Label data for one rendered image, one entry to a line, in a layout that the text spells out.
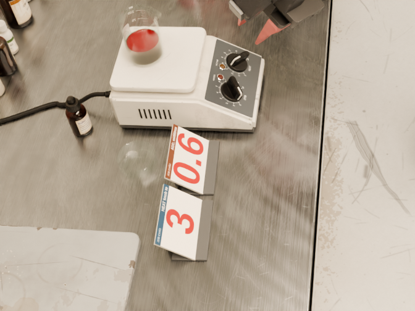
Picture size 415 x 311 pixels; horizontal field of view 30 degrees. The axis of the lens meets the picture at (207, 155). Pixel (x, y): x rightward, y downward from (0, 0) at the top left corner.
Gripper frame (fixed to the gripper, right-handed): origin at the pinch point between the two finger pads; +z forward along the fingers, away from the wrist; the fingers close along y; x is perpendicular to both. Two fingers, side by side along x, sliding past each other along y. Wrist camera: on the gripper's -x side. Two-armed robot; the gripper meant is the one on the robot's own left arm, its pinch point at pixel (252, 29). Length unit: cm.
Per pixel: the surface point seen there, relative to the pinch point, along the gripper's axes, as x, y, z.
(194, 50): -4.4, -3.6, 6.6
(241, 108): -4.6, 6.8, 7.2
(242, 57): 0.5, 1.0, 5.6
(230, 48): 1.8, -1.6, 7.4
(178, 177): -17.2, 8.8, 11.3
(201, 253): -22.3, 18.5, 11.1
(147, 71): -10.9, -5.4, 9.6
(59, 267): -34.3, 8.0, 19.6
